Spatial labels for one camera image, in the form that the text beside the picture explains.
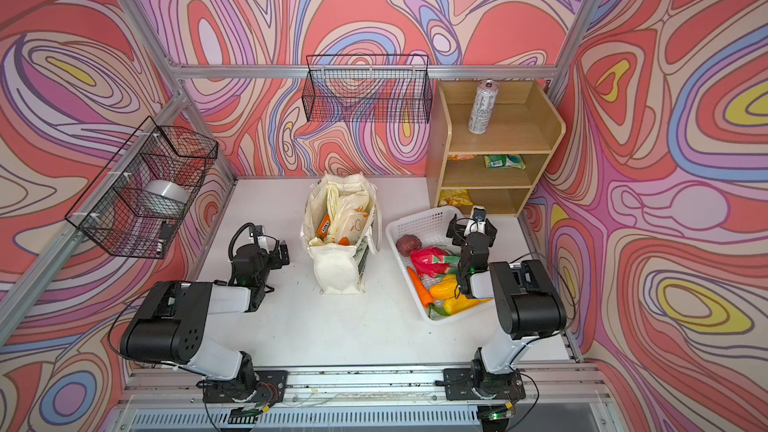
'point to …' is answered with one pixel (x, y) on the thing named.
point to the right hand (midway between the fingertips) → (471, 222)
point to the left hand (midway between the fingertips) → (272, 241)
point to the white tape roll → (169, 189)
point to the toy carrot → (422, 290)
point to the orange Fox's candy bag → (323, 226)
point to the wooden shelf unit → (487, 143)
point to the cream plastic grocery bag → (348, 211)
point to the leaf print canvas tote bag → (340, 270)
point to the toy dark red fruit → (407, 243)
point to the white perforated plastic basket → (430, 227)
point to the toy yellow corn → (444, 289)
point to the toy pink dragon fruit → (433, 261)
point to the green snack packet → (504, 161)
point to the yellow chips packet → (455, 198)
